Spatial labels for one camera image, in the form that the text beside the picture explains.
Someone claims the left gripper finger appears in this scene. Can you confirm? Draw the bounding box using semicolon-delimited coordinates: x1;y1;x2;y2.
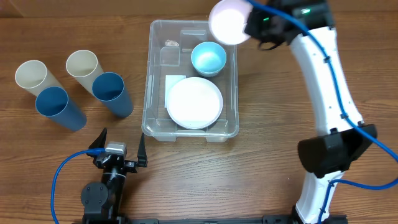
88;128;107;149
137;133;148;167

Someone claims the pink bowl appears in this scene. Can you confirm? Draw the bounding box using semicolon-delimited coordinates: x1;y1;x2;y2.
208;0;253;45

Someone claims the dark blue cup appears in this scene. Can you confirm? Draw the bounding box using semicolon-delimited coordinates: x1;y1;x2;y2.
92;72;133;118
35;86;87;131

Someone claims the light blue bowl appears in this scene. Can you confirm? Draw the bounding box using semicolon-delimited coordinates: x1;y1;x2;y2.
190;42;227;77

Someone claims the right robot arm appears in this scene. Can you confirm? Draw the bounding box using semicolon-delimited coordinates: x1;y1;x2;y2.
245;1;377;223

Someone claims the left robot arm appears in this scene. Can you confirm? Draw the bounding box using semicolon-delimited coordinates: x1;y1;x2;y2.
81;128;148;223

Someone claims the white round plate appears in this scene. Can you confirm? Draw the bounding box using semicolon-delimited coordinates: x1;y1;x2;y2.
166;77;223;129

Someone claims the beige cup centre left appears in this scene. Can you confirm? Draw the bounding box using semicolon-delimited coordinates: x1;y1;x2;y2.
65;50;104;94

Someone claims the beige cup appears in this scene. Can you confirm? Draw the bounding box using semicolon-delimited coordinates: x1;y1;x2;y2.
15;60;63;96
65;50;104;94

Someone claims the clear plastic storage bin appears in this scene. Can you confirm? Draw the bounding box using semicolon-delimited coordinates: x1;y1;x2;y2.
142;20;239;142

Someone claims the beige cup far left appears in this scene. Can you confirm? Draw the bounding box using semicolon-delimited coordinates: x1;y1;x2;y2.
15;60;63;96

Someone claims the left blue cable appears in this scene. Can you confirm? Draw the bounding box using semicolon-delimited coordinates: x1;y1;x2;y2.
50;148;106;224

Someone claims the blue cable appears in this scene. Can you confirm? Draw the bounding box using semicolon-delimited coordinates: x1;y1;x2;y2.
245;0;398;224
50;148;106;224

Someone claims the right blue cable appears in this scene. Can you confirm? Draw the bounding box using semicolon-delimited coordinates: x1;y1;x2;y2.
245;0;398;224

